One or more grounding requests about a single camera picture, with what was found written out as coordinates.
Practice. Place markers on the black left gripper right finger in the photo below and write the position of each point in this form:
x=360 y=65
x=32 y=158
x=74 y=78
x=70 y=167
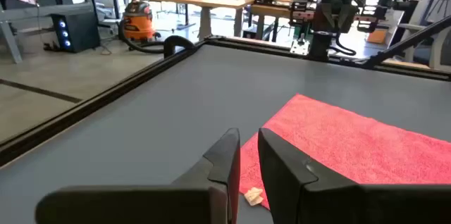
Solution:
x=317 y=203

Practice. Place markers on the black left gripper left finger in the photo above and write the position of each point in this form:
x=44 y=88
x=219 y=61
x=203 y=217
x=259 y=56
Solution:
x=211 y=203

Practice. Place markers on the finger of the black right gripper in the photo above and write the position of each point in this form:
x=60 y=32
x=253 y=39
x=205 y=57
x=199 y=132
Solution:
x=348 y=18
x=329 y=18

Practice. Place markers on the pink terry towel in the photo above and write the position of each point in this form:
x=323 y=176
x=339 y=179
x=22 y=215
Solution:
x=352 y=139

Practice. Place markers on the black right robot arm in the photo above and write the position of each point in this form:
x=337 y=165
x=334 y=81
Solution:
x=319 y=46

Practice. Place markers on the wooden table black legs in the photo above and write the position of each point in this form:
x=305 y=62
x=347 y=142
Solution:
x=271 y=11

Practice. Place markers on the orange box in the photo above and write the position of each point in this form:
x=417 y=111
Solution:
x=376 y=36

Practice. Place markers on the light wooden desk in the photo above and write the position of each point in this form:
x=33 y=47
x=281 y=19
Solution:
x=204 y=0

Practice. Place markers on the grey chair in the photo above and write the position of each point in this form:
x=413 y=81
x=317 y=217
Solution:
x=444 y=48

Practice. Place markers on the orange shop vacuum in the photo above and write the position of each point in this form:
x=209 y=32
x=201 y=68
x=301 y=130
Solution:
x=137 y=26

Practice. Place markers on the black computer tower blue lights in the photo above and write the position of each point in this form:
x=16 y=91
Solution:
x=81 y=30

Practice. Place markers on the grey metal workbench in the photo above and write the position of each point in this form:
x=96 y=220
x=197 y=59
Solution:
x=35 y=10

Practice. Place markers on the black table frame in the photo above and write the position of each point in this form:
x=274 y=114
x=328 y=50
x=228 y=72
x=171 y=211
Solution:
x=105 y=95

